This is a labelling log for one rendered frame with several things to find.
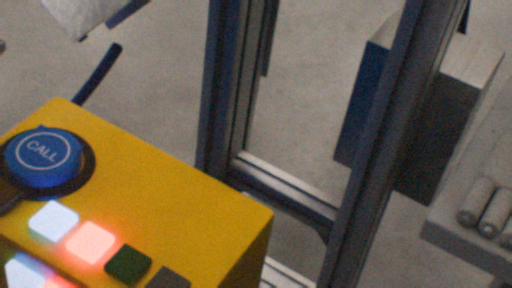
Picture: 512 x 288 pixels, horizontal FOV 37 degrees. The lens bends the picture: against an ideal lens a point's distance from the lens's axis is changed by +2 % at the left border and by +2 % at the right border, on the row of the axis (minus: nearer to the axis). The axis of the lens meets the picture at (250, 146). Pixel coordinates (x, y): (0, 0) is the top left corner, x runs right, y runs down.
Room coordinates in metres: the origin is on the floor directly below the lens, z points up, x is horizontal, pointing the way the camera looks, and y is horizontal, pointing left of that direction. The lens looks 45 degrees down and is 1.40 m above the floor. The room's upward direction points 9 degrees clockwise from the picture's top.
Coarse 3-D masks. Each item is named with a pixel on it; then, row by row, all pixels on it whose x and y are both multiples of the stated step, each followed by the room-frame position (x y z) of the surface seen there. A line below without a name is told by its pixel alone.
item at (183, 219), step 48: (0, 144) 0.29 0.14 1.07; (96, 144) 0.30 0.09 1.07; (144, 144) 0.31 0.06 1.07; (48, 192) 0.26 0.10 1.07; (96, 192) 0.27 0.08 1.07; (144, 192) 0.27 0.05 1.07; (192, 192) 0.28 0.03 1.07; (0, 240) 0.23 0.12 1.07; (48, 240) 0.23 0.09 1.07; (144, 240) 0.24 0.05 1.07; (192, 240) 0.24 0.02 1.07; (240, 240) 0.25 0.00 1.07
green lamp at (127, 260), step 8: (120, 248) 0.23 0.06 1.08; (128, 248) 0.23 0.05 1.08; (112, 256) 0.22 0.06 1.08; (120, 256) 0.22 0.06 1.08; (128, 256) 0.22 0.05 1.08; (136, 256) 0.22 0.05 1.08; (144, 256) 0.23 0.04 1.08; (112, 264) 0.22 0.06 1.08; (120, 264) 0.22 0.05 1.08; (128, 264) 0.22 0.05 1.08; (136, 264) 0.22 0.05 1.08; (144, 264) 0.22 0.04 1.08; (112, 272) 0.21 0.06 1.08; (120, 272) 0.21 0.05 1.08; (128, 272) 0.21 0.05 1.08; (136, 272) 0.22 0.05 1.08; (144, 272) 0.22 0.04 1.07; (120, 280) 0.21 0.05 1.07; (128, 280) 0.21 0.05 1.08; (136, 280) 0.21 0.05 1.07
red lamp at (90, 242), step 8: (88, 224) 0.24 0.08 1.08; (80, 232) 0.23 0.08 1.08; (88, 232) 0.23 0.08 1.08; (96, 232) 0.24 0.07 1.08; (104, 232) 0.24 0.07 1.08; (72, 240) 0.23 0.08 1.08; (80, 240) 0.23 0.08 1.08; (88, 240) 0.23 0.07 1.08; (96, 240) 0.23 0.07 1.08; (104, 240) 0.23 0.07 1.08; (112, 240) 0.23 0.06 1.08; (72, 248) 0.22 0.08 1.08; (80, 248) 0.22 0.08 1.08; (88, 248) 0.23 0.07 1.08; (96, 248) 0.23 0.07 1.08; (104, 248) 0.23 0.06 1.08; (80, 256) 0.22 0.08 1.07; (88, 256) 0.22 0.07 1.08; (96, 256) 0.22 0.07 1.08
